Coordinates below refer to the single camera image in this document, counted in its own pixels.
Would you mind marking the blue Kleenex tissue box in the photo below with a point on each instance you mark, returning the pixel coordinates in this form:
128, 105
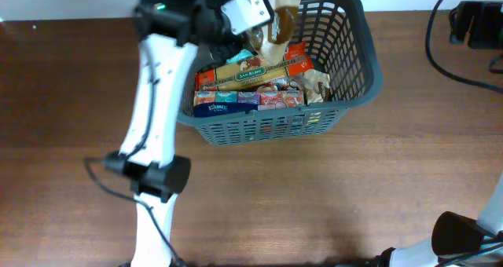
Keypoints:
213, 103

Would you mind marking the light teal tissue pack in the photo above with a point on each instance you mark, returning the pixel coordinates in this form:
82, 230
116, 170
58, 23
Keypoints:
244, 54

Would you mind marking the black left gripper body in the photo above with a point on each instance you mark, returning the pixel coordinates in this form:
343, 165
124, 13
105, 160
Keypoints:
222, 41

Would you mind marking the grey plastic basket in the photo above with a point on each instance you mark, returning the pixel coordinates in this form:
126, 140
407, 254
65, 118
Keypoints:
339, 43

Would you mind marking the beige cookie bag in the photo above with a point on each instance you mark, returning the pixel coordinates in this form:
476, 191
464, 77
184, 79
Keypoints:
315, 85
270, 40

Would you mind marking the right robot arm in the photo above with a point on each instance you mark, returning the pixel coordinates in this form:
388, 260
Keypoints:
456, 241

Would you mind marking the green Nescafe coffee bag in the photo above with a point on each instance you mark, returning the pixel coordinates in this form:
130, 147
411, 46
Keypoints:
272, 87

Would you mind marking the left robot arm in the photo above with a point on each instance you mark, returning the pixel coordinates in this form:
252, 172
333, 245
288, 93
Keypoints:
170, 33

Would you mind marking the San Remo spaghetti pack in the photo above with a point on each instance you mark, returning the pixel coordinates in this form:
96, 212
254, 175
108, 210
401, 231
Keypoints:
254, 71

